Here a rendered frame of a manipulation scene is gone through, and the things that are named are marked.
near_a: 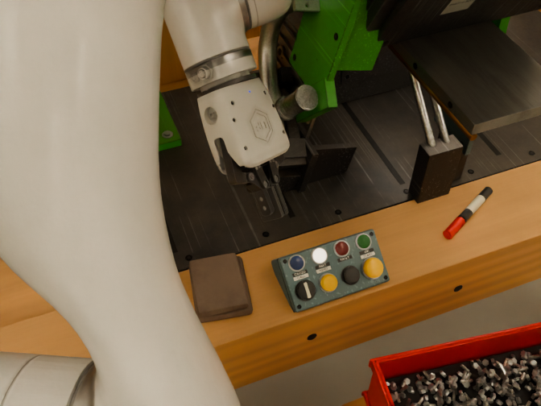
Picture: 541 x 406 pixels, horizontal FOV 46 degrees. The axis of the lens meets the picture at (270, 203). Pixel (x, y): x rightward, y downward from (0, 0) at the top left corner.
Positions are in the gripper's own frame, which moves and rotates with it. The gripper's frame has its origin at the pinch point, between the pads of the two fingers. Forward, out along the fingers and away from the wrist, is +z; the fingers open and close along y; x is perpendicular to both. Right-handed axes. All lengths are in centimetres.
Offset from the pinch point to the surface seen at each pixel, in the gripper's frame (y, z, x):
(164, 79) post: 33, -24, 40
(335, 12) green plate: 19.6, -20.1, -6.8
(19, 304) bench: -13.6, 2.9, 39.8
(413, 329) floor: 98, 65, 43
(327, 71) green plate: 19.4, -13.1, -2.7
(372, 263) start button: 14.3, 14.6, -2.2
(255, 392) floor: 57, 61, 74
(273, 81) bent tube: 24.0, -14.8, 9.8
